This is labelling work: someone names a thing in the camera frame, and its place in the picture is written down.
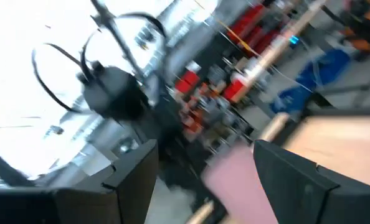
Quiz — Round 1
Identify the pink plastic cup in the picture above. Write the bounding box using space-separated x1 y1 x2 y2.
202 144 279 224

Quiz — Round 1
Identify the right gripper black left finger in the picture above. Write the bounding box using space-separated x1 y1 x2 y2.
0 139 159 224

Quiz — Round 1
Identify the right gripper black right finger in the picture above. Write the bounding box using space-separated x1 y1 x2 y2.
253 139 370 224

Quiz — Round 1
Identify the red tool cabinet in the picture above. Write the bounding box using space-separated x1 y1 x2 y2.
227 3 281 55

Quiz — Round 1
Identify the red box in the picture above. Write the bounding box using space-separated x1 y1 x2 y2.
222 78 247 103
174 70 201 95

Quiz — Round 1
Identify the orange and black equipment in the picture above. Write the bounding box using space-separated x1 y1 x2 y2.
343 6 370 52

